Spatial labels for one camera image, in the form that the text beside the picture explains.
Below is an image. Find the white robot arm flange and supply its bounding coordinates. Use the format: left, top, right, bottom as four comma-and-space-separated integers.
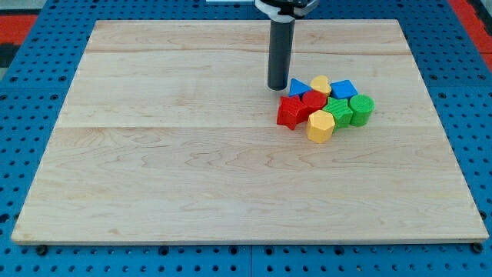
254, 0, 320, 23

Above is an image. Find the red star block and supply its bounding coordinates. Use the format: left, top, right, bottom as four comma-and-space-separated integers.
277, 95, 308, 130

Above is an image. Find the blue triangle block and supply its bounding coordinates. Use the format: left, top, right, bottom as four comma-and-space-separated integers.
288, 78, 312, 98

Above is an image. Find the yellow hexagon block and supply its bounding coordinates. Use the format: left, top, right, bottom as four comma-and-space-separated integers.
306, 110, 335, 143

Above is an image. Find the red cylinder block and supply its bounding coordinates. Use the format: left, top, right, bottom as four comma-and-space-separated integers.
301, 90, 327, 114

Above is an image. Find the light wooden board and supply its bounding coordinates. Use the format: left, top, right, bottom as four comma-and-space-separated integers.
12, 19, 489, 245

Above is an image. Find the yellow heart block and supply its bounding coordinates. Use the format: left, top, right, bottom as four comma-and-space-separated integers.
310, 75, 332, 96

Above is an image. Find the green star block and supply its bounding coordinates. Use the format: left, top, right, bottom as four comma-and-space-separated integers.
322, 97, 353, 131

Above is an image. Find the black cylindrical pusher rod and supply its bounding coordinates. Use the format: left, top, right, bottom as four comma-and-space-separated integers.
268, 20, 295, 91

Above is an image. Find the blue cube block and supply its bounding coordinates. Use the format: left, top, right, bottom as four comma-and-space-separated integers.
331, 79, 358, 99

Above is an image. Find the green cylinder block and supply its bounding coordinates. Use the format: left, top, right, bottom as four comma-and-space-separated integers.
348, 95, 374, 127

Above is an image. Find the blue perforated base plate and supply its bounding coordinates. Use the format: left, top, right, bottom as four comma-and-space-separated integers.
1, 0, 491, 276

